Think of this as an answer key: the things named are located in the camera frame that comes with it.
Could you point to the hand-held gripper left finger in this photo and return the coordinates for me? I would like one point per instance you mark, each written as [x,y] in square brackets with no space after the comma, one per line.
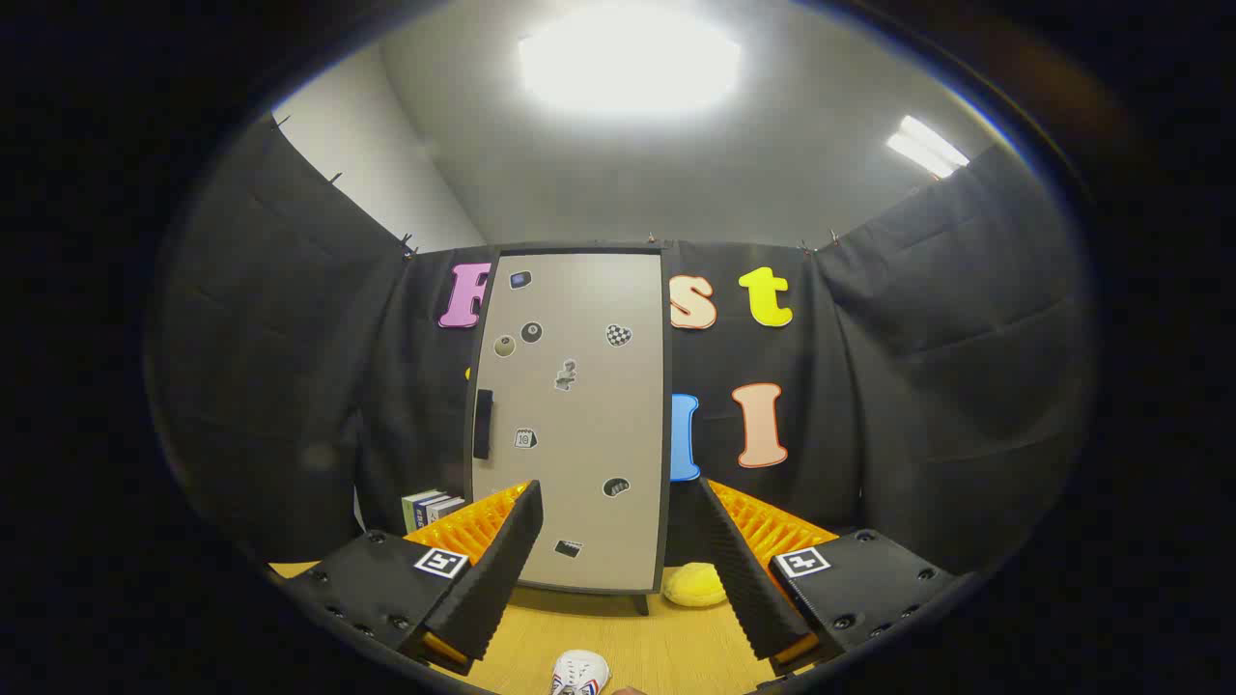
[497,569]

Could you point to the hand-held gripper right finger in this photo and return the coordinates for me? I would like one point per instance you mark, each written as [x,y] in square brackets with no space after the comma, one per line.
[744,579]

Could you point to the dark grey shoe cabinet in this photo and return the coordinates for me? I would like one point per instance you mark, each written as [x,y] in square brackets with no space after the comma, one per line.
[666,541]

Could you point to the white shoe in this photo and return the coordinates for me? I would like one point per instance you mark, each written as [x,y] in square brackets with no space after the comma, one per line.
[579,671]

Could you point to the yellow plush toy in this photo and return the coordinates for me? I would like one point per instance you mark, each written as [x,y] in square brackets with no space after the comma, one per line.
[693,585]

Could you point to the green book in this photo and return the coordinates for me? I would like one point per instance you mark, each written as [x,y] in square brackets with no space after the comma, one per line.
[411,510]

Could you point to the black backdrop cloth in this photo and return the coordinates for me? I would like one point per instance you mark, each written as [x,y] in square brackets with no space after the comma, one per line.
[290,386]

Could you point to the small ceiling light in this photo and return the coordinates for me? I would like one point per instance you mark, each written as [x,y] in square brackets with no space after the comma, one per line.
[927,147]

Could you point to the large ceiling light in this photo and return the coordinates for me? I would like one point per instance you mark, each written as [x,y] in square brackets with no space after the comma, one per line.
[628,58]

